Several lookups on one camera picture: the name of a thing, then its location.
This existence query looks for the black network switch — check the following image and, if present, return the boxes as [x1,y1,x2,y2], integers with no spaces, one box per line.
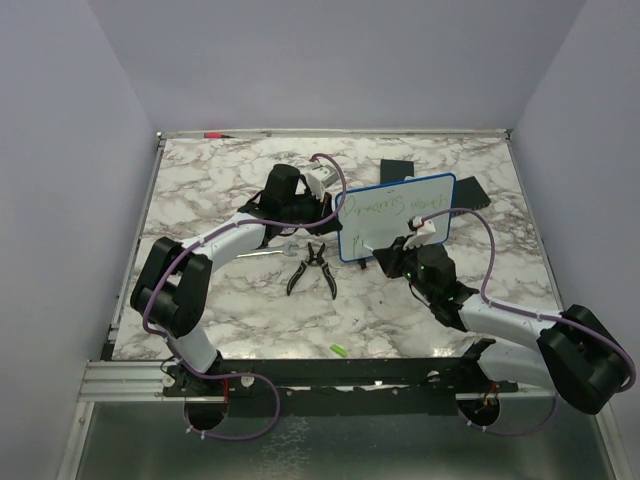
[453,176,491,210]

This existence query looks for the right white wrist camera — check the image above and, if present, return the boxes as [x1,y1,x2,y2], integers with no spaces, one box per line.
[402,216,436,250]

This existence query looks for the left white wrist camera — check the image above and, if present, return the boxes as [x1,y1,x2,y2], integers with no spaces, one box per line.
[305,164,339,201]

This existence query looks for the green marker cap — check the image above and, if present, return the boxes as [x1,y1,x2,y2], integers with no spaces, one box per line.
[330,344,348,358]

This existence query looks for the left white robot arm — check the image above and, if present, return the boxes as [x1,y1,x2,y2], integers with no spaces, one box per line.
[130,164,346,395]

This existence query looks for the black flat box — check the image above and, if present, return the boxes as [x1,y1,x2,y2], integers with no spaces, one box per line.
[379,159,415,185]

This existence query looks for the red marker on rail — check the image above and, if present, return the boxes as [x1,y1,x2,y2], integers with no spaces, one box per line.
[203,132,234,140]

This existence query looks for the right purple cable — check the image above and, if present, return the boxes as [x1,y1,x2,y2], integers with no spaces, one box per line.
[419,208,637,437]

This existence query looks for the purple cable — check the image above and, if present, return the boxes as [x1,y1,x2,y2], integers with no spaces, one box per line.
[419,208,637,437]
[142,153,347,442]

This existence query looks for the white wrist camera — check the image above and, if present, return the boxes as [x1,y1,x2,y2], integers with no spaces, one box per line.
[402,216,436,250]
[305,164,339,201]

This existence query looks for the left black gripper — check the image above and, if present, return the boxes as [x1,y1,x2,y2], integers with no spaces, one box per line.
[283,187,343,237]

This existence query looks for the silver open end wrench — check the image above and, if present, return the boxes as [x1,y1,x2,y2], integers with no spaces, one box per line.
[238,242,299,258]

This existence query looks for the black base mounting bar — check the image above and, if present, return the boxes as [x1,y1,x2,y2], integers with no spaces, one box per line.
[163,357,492,417]

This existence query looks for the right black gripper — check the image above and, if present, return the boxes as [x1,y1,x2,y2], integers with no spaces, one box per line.
[376,233,437,301]

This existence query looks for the blue framed whiteboard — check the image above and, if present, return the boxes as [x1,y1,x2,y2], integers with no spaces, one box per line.
[335,173,456,263]

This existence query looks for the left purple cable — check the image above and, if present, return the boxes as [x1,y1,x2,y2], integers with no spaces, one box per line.
[142,153,347,442]

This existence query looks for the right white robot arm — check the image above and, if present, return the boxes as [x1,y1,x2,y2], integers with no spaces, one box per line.
[373,237,636,414]

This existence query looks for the black handled pliers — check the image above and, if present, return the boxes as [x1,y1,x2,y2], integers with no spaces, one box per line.
[285,241,339,301]

